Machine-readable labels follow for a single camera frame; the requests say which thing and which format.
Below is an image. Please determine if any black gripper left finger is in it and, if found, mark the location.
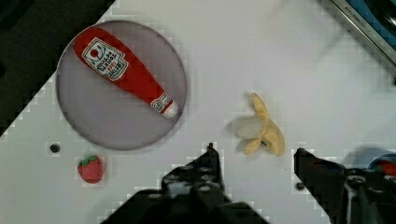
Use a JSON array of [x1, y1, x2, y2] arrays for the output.
[[102, 145, 268, 224]]

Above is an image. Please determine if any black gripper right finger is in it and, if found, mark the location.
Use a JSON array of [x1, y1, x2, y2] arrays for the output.
[[293, 148, 396, 224]]

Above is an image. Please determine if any peeled toy banana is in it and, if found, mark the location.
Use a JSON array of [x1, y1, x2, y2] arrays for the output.
[[231, 92, 285, 157]]

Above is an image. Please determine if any small red strawberry in bowl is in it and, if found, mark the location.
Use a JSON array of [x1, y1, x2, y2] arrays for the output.
[[377, 161, 396, 176]]

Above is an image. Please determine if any red toy strawberry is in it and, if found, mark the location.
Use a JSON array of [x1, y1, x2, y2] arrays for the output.
[[78, 156, 104, 184]]

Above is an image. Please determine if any red plush ketchup bottle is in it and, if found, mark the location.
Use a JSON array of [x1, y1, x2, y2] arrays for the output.
[[74, 28, 178, 119]]

